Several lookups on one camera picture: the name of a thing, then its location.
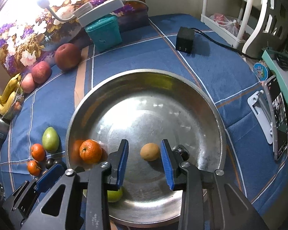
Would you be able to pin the large steel plate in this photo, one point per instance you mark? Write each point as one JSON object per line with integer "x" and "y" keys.
{"x": 145, "y": 107}

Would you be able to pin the white shelf rack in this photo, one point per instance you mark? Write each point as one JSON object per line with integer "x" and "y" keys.
{"x": 263, "y": 24}

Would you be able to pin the clear plastic fruit tray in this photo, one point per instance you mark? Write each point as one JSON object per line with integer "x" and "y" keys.
{"x": 13, "y": 105}

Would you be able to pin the orange tangerine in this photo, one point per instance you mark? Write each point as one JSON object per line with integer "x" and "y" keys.
{"x": 34, "y": 168}
{"x": 38, "y": 152}
{"x": 90, "y": 151}

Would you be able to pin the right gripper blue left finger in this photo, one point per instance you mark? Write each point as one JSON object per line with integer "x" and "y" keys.
{"x": 81, "y": 199}

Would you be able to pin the pink apple left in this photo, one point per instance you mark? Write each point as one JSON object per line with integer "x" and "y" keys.
{"x": 28, "y": 85}

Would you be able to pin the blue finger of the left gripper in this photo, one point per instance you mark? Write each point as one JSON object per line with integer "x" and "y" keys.
{"x": 48, "y": 179}

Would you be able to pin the teal white box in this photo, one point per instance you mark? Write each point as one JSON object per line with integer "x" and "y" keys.
{"x": 282, "y": 81}

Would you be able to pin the white desk lamp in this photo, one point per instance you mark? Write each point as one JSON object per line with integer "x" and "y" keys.
{"x": 86, "y": 14}

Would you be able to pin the dark red apple right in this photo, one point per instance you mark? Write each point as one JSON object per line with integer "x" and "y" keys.
{"x": 67, "y": 56}

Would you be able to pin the dark plum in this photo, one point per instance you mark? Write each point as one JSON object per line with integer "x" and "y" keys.
{"x": 60, "y": 162}
{"x": 182, "y": 151}
{"x": 49, "y": 163}

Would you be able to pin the brown kiwi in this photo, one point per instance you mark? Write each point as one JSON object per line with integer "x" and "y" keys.
{"x": 150, "y": 152}

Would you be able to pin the black power adapter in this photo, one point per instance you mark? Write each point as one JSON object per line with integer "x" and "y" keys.
{"x": 185, "y": 40}

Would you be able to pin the round cartoon tin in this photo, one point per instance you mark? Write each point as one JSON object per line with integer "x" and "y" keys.
{"x": 261, "y": 70}

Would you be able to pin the green pear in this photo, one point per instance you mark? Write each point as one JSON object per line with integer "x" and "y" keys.
{"x": 50, "y": 140}
{"x": 115, "y": 195}

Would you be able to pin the dark plum front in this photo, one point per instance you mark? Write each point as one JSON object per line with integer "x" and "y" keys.
{"x": 182, "y": 151}

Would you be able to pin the white phone stand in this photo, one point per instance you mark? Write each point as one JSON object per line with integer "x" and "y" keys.
{"x": 259, "y": 107}

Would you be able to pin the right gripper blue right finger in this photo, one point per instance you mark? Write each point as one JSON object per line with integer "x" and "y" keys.
{"x": 228, "y": 207}

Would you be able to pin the floral painting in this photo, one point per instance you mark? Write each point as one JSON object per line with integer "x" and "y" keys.
{"x": 30, "y": 30}

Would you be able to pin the red apple middle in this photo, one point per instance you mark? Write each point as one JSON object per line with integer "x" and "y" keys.
{"x": 41, "y": 72}

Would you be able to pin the pink plastic bag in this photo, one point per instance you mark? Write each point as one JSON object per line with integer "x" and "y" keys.
{"x": 231, "y": 25}

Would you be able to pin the blue plaid tablecloth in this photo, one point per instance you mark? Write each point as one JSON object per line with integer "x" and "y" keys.
{"x": 220, "y": 73}

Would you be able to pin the yellow banana bunch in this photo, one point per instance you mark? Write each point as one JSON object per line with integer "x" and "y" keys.
{"x": 9, "y": 93}

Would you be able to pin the teal plastic box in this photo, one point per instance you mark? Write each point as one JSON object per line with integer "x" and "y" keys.
{"x": 104, "y": 32}

